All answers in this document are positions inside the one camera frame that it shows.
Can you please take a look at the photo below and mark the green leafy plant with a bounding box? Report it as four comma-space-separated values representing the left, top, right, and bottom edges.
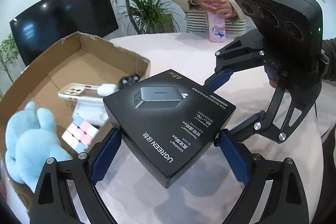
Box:
0, 32, 20, 83

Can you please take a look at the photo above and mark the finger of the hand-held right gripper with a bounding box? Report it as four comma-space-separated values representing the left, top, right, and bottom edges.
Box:
203, 31, 268, 91
229, 86, 317, 145

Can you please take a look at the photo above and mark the black charger box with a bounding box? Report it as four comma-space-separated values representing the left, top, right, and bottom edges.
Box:
103, 69, 236, 189

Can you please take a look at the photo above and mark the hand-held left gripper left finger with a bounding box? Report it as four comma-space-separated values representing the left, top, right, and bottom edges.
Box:
30, 127, 122, 224

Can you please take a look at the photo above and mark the pastel puzzle cube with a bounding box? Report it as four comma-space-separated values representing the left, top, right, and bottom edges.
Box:
62, 114, 100, 153

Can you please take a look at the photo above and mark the small white box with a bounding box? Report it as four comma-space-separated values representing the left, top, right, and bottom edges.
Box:
73, 97, 111, 127

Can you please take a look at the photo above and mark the black round fuzzy object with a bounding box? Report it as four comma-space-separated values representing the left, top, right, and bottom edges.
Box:
119, 74, 141, 89

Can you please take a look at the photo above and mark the black monitor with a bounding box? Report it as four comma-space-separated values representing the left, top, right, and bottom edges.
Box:
10, 0, 119, 67

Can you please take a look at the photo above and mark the blue plush toy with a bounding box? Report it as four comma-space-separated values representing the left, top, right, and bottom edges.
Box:
5, 101, 72, 193

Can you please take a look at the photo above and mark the pink bottle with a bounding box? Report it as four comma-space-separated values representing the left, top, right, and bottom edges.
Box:
206, 0, 227, 43

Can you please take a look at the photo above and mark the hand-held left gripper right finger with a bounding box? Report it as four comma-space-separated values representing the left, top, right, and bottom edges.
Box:
214, 128, 306, 224

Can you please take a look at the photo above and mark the cardboard box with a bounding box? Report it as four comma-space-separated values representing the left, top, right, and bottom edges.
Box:
0, 31, 151, 224

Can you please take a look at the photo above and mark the phone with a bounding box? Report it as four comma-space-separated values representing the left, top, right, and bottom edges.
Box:
58, 83, 101, 102

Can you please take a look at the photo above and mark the white earbuds case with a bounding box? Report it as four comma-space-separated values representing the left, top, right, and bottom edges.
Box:
98, 84, 117, 96

